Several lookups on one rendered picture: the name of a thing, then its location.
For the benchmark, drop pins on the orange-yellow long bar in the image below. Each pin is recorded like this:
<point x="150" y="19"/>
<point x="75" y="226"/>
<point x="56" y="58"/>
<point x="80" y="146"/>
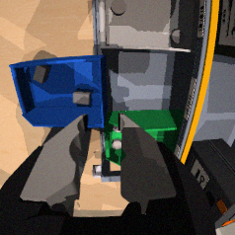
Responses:
<point x="212" y="28"/>

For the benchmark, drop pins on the blue bin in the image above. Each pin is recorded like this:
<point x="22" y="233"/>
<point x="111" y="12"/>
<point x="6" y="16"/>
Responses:
<point x="50" y="104"/>

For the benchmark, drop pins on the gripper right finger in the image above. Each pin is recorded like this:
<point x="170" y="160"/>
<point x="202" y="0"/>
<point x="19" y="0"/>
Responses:
<point x="153" y="175"/>

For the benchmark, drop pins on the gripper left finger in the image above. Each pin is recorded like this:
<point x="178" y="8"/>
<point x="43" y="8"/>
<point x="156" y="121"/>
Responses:
<point x="48" y="176"/>

